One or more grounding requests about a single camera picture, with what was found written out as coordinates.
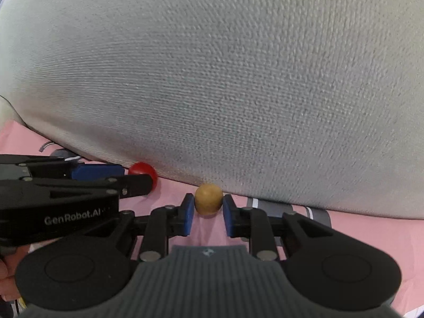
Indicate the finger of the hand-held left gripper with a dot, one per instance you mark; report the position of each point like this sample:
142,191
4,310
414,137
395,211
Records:
135,185
96,171

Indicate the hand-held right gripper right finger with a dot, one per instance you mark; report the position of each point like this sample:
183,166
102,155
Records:
228,218

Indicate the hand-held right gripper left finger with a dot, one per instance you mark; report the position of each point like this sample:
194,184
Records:
188,215

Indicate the red cherry tomato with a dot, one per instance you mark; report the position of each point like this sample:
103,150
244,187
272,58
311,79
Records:
145,169

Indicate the brown longan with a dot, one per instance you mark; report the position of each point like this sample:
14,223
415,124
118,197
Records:
208,198

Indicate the person's left hand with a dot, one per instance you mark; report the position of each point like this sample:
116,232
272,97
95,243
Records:
7,278

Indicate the pink printed blanket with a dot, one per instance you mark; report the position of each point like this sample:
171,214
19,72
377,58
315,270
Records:
364,235

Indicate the beige sofa backrest cushion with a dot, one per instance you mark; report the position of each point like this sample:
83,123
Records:
215,73

